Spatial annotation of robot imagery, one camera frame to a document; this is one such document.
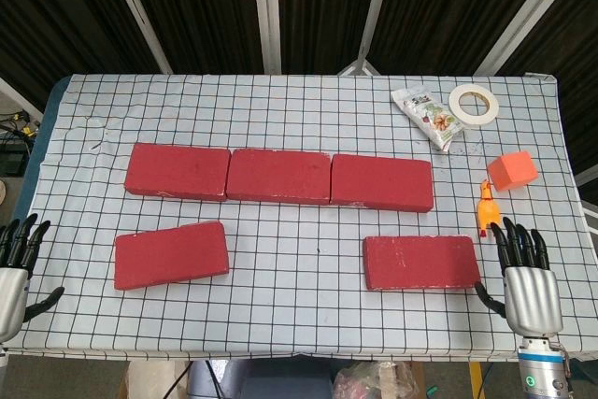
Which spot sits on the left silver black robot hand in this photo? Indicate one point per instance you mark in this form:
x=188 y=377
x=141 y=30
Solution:
x=11 y=287

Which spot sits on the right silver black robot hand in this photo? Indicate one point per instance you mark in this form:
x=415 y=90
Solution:
x=532 y=296

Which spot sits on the red foam brick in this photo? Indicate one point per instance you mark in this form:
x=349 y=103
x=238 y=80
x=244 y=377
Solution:
x=278 y=175
x=177 y=167
x=170 y=254
x=380 y=181
x=420 y=261

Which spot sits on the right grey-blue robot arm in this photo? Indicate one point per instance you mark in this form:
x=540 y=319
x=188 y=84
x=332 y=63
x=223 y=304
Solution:
x=542 y=366

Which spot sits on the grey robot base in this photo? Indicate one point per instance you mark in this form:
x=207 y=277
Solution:
x=261 y=382

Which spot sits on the yellow rubber chicken toy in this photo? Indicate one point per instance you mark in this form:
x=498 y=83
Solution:
x=488 y=212

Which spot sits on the orange foam cube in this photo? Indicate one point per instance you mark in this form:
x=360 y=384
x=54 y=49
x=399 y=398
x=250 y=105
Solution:
x=511 y=170

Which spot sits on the black equipment box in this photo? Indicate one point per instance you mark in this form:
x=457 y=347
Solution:
x=11 y=156

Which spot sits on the clear plastic bag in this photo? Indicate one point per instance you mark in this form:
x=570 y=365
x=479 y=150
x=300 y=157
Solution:
x=374 y=382

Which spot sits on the white tape roll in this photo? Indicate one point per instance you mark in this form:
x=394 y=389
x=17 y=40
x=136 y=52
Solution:
x=455 y=107

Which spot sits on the white snack packet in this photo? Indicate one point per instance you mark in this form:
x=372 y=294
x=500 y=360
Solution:
x=432 y=116

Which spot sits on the white black checkered tablecloth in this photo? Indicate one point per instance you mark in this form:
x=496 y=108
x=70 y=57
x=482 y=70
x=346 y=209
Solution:
x=299 y=315

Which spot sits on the white metal frame post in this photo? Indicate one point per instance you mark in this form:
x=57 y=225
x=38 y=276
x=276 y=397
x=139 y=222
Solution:
x=140 y=16
x=266 y=11
x=374 y=11
x=523 y=16

